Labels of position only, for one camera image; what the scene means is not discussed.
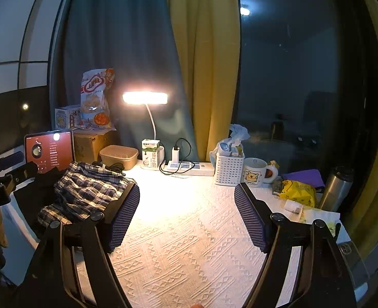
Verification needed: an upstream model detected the tablet with red screen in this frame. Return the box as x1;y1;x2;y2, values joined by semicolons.
24;129;76;174

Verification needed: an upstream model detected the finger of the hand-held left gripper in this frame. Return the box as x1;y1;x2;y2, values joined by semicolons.
5;162;39;187

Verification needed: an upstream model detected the white desk lamp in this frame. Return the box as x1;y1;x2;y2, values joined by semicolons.
122;91;170;142

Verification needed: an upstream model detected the plaid flannel shirt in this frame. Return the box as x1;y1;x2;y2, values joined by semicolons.
37;161;135;232

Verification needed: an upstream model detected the purple notebook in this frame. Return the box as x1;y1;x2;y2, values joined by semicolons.
282;168;326;190

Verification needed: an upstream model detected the white plastic basket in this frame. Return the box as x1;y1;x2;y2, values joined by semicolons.
215;152;245;186

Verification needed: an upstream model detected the white bear print mug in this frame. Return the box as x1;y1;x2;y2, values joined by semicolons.
242;158;278;188

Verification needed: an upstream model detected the white plastic bag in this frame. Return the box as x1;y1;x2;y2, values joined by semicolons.
209;123;250;164

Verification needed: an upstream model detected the grey blue curtain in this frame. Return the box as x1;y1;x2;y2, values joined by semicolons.
53;0;196;161

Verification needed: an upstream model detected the yellow plastic bag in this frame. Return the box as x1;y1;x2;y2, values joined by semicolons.
279;180;318;207

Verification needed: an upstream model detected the brown cardboard box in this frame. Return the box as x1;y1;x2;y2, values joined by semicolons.
73;130;117;165

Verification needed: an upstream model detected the green white milk carton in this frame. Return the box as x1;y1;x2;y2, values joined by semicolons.
141;139;165;170

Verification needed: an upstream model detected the stainless steel tumbler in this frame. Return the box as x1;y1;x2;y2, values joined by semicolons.
317;166;354;213

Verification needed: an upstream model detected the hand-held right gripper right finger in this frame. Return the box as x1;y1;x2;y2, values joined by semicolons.
234;182;358;308

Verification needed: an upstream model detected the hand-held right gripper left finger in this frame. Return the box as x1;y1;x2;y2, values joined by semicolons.
19;181;141;308

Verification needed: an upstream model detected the white power strip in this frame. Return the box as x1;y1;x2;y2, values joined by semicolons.
160;161;216;177

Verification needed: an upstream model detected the white textured tablecloth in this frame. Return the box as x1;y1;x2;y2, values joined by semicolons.
3;159;353;308

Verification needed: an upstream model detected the black cable bundle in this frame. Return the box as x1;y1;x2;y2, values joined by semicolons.
91;160;127;177

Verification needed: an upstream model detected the black charger cable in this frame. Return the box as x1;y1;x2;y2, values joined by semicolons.
160;138;193;178

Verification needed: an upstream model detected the yellow tissue box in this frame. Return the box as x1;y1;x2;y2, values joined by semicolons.
288;207;341;232

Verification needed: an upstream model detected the printed snack bag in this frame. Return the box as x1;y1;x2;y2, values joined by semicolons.
80;68;116;130

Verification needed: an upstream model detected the brown lunch container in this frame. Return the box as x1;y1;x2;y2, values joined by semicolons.
99;145;138;171

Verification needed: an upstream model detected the silver flat device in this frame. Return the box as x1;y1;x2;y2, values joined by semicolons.
336;240;371;291

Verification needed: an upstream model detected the small printed carton box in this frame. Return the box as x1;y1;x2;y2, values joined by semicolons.
55;105;84;131

